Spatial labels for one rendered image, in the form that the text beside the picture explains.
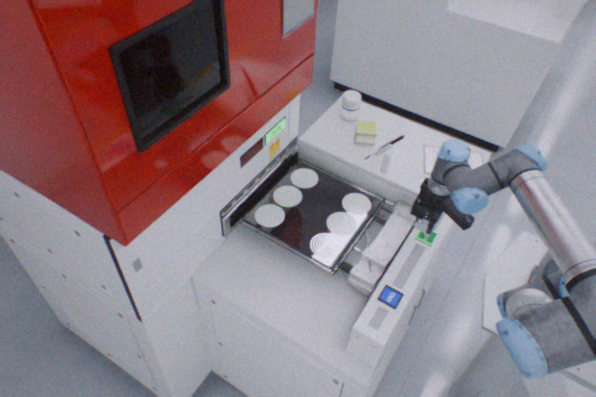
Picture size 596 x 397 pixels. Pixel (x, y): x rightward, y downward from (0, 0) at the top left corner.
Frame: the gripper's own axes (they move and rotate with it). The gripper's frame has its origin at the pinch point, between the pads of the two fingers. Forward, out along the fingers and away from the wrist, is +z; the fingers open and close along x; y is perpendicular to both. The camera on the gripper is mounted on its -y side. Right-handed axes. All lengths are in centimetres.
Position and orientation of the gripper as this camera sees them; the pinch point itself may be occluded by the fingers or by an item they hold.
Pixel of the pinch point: (429, 235)
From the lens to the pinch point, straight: 153.0
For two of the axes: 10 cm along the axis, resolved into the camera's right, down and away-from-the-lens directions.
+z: -0.4, 6.7, 7.4
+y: -8.4, -4.3, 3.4
